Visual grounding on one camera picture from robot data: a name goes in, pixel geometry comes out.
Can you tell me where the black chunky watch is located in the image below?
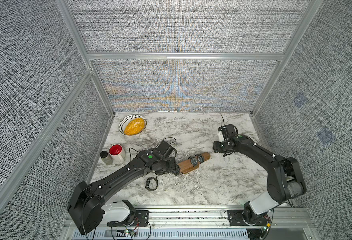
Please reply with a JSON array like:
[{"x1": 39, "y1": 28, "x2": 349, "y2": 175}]
[{"x1": 145, "y1": 177, "x2": 159, "y2": 192}]

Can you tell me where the wooden watch stand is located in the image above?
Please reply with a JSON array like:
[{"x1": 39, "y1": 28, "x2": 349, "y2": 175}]
[{"x1": 178, "y1": 152, "x2": 210, "y2": 174}]

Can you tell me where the black slim watch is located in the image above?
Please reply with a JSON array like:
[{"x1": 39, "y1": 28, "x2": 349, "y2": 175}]
[
  {"x1": 189, "y1": 157, "x2": 198, "y2": 167},
  {"x1": 195, "y1": 155, "x2": 205, "y2": 164}
]

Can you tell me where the right white arm base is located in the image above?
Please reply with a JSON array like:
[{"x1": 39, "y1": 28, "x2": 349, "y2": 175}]
[{"x1": 242, "y1": 191, "x2": 280, "y2": 226}]

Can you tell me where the left white arm base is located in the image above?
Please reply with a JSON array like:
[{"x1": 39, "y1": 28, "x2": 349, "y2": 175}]
[{"x1": 102, "y1": 200, "x2": 136, "y2": 225}]

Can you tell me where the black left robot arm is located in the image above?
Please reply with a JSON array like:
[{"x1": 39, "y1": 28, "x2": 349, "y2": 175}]
[{"x1": 67, "y1": 140, "x2": 180, "y2": 235}]

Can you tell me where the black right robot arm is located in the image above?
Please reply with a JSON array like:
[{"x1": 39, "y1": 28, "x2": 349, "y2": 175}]
[{"x1": 213, "y1": 124, "x2": 307, "y2": 203}]

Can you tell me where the white mug red inside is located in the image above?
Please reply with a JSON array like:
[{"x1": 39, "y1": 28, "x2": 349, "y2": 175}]
[{"x1": 108, "y1": 144, "x2": 126, "y2": 163}]

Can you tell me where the orange food in bowl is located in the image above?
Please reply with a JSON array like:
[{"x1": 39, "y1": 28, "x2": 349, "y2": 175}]
[{"x1": 124, "y1": 118, "x2": 146, "y2": 136}]

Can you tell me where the white patterned bowl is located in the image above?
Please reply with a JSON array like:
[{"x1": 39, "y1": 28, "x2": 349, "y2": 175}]
[{"x1": 119, "y1": 114, "x2": 147, "y2": 136}]

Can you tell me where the small jar black lid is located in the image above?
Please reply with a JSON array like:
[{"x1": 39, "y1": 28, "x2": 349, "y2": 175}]
[{"x1": 100, "y1": 151, "x2": 113, "y2": 165}]

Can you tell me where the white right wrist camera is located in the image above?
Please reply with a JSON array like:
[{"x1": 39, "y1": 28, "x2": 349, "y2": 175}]
[{"x1": 218, "y1": 127, "x2": 225, "y2": 143}]

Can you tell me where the white vented cable duct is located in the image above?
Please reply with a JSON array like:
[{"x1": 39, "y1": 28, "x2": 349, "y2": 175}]
[{"x1": 70, "y1": 229, "x2": 249, "y2": 240}]

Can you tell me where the aluminium front rail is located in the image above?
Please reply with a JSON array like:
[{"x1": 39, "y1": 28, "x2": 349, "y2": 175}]
[{"x1": 64, "y1": 205, "x2": 311, "y2": 230}]

